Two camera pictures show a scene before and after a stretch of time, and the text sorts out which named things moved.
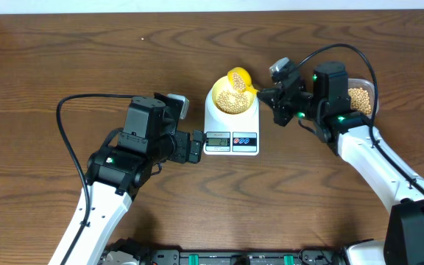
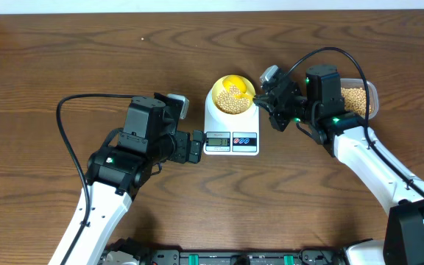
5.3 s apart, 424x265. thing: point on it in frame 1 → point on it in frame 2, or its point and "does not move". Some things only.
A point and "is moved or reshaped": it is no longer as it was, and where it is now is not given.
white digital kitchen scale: x=231 y=135 does not move
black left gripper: x=181 y=154 does not move
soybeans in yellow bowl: x=232 y=102 does not move
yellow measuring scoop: x=240 y=80 is moved or reshaped
